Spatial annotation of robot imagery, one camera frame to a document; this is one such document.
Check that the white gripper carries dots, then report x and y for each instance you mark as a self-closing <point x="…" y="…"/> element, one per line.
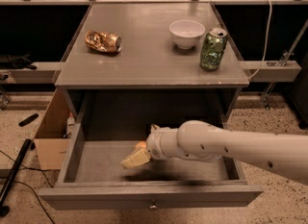
<point x="155" y="145"/>

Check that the open grey top drawer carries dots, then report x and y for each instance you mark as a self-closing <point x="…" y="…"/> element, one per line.
<point x="108" y="126"/>

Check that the small black object on floor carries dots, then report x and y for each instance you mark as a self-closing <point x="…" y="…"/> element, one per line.
<point x="28" y="120"/>

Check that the orange fruit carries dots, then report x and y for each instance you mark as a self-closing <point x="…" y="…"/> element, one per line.
<point x="141" y="144"/>

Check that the black bag on ledge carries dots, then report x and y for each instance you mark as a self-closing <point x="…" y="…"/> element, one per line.
<point x="16" y="62"/>

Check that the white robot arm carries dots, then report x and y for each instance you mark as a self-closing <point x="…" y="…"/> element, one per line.
<point x="284" y="155"/>

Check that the metal drawer knob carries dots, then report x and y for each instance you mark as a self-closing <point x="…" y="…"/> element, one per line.
<point x="153" y="207"/>

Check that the black pole on floor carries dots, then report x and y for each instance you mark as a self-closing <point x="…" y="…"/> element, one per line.
<point x="9" y="178"/>

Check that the green soda can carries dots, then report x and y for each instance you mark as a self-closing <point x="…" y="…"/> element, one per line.
<point x="213" y="49"/>

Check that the crushed gold can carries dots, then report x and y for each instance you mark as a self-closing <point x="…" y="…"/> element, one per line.
<point x="103" y="42"/>

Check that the cardboard box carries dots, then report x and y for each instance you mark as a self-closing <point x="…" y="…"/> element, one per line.
<point x="50" y="139"/>

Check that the white bowl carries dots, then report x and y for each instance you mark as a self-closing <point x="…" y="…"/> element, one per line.
<point x="186" y="33"/>

